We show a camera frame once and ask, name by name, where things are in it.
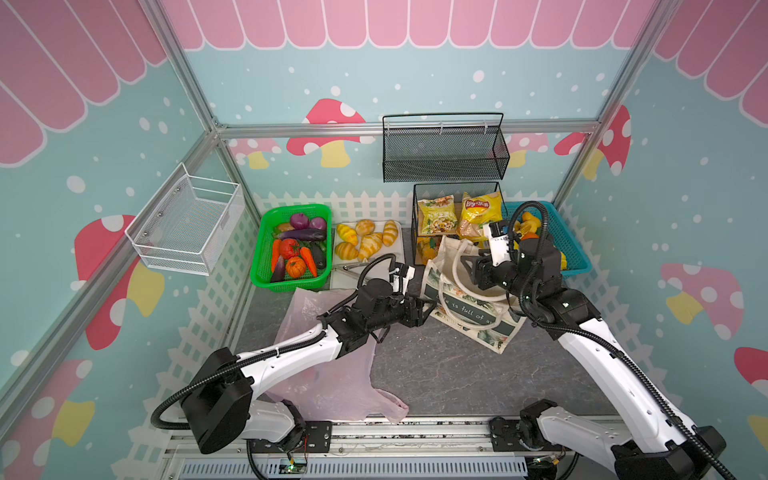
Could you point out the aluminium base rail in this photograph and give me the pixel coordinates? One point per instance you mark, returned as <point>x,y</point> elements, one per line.
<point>418,448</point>

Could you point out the canvas tote bag leaf print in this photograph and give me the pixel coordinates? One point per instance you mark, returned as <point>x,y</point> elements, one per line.
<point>487,317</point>

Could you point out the green plastic basket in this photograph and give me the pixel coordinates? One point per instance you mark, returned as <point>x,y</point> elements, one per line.
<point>268,267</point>

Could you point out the bread roll front left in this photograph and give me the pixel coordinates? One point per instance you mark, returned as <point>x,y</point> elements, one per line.
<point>346,251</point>

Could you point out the striped bread roll left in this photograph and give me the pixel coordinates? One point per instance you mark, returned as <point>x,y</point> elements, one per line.
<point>347,234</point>

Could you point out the yellow Lays chips bag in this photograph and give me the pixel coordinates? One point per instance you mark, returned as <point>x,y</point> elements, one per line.
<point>476,212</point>

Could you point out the orange pumpkin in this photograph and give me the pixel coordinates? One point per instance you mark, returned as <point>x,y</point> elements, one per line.
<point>295,267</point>

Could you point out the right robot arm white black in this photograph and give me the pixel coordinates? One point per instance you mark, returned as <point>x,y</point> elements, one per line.
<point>657,441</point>

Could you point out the round bread roll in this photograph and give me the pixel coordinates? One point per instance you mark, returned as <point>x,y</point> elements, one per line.
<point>365,227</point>

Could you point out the black wire shelf rack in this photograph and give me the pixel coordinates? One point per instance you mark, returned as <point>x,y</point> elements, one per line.
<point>426,247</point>

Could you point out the yellow green corn snack bag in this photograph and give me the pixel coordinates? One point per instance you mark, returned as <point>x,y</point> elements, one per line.
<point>437,216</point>

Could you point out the orange carrot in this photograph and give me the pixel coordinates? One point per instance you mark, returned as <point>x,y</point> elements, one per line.
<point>308,258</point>

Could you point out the white bread tray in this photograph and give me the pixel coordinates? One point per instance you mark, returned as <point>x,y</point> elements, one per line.
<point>357,244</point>

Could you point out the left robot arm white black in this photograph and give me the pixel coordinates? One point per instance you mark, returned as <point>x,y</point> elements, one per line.
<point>222,403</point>

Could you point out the pink plastic grocery bag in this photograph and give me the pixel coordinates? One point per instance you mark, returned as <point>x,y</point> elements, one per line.
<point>339,390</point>

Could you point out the long bread roll right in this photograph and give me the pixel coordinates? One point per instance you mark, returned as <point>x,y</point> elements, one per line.
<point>390,233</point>

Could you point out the purple onion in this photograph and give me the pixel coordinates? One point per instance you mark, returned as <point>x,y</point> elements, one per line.
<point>299,221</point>
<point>318,223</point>

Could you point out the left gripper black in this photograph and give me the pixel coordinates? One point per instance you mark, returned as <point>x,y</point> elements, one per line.
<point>414,316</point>

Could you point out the red tomato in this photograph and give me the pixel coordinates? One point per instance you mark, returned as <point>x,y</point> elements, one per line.
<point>289,248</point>

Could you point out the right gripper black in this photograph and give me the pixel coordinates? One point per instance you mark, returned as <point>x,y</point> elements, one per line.
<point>486,274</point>

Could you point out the striped bread roll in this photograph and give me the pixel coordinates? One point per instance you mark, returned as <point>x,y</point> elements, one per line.
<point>347,234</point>
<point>370,245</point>

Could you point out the purple eggplant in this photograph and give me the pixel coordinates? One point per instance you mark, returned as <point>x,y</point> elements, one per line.
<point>307,235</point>

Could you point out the teal plastic basket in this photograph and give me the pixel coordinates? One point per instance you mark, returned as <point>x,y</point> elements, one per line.
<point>576,260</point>

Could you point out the black mesh wall basket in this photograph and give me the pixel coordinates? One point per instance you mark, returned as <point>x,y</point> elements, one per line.
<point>443,147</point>

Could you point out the white wire wall basket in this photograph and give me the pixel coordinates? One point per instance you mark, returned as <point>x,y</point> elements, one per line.
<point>187,223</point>

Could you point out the striped bread roll middle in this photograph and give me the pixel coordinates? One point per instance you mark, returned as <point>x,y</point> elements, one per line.
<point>370,245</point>

